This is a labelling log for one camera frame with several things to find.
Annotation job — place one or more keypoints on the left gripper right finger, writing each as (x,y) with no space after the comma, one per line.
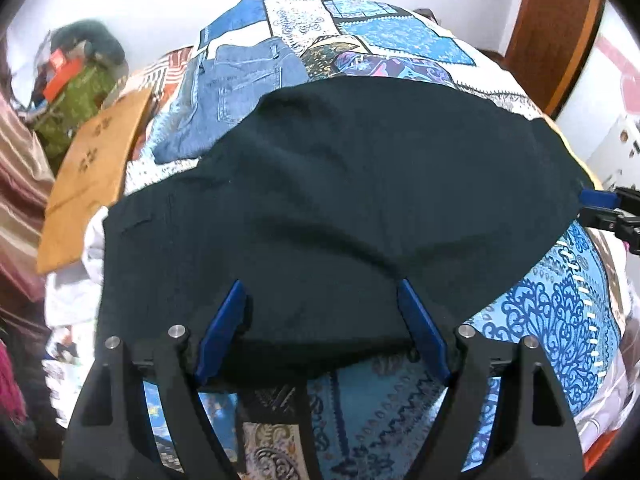
(446,347)

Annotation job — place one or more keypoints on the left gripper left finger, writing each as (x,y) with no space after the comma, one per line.
(194,324)

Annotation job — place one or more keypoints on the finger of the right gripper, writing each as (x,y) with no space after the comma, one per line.
(624,228)
(621,198)

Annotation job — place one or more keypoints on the black pants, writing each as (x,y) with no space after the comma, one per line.
(327,196)

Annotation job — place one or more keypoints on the blue patchwork bedsheet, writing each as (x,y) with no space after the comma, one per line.
(383,417)

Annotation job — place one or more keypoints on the brown wooden door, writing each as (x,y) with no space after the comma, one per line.
(549,46)

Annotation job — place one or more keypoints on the wooden headboard panel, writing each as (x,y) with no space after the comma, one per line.
(91,176)

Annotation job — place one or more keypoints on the striped pink curtain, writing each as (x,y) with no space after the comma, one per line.
(26,183)

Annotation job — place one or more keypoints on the blue denim jeans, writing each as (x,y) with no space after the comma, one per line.
(217,94)

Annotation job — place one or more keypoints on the orange red box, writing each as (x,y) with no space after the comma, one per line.
(63,70)

